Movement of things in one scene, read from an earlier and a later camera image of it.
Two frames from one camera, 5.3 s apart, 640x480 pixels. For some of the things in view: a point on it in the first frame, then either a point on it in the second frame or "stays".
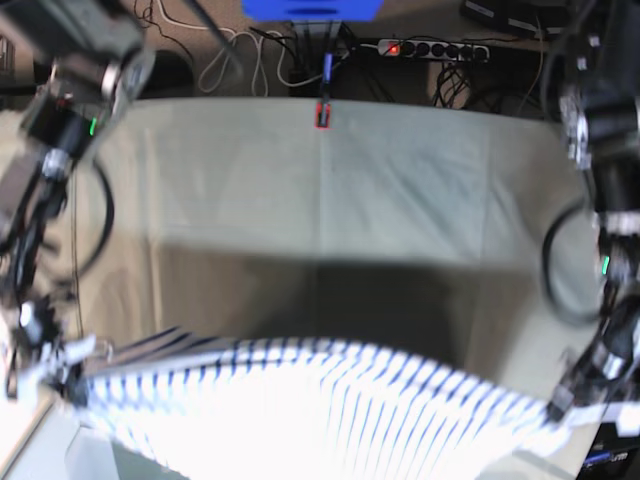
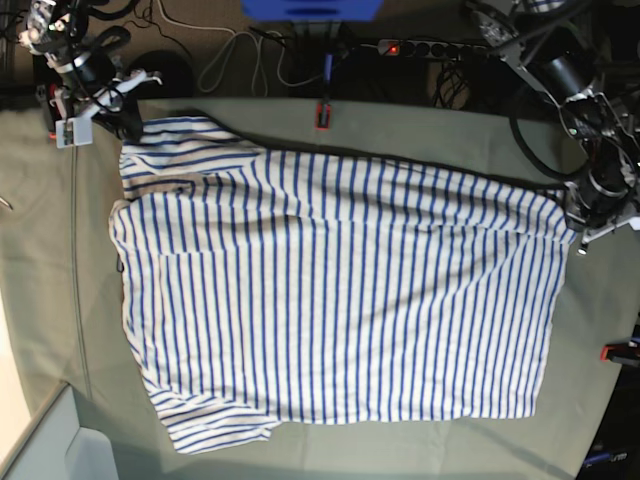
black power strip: (433, 49) stays
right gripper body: (611, 356) → (606, 206)
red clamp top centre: (322, 115) stays
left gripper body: (44, 352) → (75, 126)
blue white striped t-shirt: (178, 404) → (266, 286)
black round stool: (171, 75) stays
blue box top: (312, 10) stays
